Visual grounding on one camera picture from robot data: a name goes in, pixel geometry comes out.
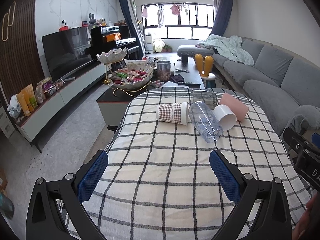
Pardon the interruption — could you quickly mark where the light teal blanket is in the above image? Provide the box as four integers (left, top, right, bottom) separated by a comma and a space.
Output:
197, 34, 254, 66

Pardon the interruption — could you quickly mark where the red white toy figure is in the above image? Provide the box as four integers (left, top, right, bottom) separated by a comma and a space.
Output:
59, 20, 69, 31

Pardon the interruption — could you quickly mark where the orange snack bag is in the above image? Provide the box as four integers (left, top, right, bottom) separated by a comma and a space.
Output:
17, 84, 37, 117

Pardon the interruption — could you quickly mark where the grey rabbit plush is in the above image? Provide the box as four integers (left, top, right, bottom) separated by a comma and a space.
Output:
89, 13, 97, 25

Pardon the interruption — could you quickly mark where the black remote control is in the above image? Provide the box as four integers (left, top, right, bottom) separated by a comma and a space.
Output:
178, 82, 201, 88

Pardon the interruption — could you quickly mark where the clear plastic cup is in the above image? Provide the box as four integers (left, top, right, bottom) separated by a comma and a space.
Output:
189, 101, 223, 143

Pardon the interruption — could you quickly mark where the upper white lotus bowl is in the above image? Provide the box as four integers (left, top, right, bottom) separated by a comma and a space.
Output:
96, 48, 127, 64

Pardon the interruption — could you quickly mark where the navy curtain left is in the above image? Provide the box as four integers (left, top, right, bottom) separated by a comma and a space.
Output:
119, 0, 145, 59

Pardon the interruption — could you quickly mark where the pink cup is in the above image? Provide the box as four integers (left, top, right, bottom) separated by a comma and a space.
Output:
219, 93, 249, 122

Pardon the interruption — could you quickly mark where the white plastic bag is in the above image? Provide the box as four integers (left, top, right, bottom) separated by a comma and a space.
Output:
7, 94, 22, 119

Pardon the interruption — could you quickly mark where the black white checkered tablecloth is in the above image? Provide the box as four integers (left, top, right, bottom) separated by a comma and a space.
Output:
83, 87, 311, 239

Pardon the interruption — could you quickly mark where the potted plant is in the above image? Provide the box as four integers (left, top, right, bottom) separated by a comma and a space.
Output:
162, 44, 173, 53

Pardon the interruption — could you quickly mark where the white cup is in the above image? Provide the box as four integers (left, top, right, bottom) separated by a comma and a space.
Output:
213, 105, 237, 131

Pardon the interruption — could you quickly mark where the pink hanging garment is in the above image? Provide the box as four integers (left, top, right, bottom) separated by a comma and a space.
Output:
170, 4, 180, 16

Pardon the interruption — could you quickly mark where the grey sectional sofa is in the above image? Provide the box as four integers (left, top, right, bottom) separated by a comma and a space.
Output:
177, 38, 319, 135

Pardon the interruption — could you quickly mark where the navy curtain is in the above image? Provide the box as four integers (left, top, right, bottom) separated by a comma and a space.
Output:
119, 0, 145, 59
210, 0, 233, 36

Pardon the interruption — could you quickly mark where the white tv cabinet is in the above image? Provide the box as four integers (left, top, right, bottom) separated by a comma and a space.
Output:
17, 63, 108, 152

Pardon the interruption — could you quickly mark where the brown checkered paper cup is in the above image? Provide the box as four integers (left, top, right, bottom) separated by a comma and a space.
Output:
156, 102, 189, 125

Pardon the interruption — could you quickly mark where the white air purifier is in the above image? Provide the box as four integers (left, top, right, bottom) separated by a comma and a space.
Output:
144, 34, 154, 54

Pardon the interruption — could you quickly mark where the lower snack bowl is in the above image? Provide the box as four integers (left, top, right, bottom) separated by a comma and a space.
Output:
108, 62, 155, 90

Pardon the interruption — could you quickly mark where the yellow rabbit ear stool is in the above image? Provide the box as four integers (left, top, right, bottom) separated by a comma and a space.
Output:
194, 54, 216, 88

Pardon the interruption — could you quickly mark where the dark coffee table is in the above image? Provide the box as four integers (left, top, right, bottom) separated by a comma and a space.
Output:
97, 53, 205, 132

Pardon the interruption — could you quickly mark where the clear jar of nuts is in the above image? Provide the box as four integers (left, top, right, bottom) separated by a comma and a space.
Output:
157, 60, 171, 82

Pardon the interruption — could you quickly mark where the smoky grey glass cup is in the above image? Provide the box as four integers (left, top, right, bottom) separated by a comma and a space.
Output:
191, 89, 217, 109

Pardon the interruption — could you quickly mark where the gold bowl stand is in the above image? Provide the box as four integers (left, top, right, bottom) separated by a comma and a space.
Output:
104, 59, 151, 96

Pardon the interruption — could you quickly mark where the black cup on table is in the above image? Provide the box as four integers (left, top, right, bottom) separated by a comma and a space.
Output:
181, 53, 189, 64

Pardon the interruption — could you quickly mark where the navy curtain right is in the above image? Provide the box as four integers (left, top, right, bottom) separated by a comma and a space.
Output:
210, 0, 233, 36

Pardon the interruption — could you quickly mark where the black upright piano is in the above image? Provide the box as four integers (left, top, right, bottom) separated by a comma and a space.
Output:
85, 25, 140, 60

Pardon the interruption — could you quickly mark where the black flat television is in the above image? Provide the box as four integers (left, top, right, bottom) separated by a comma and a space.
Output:
42, 27, 92, 81

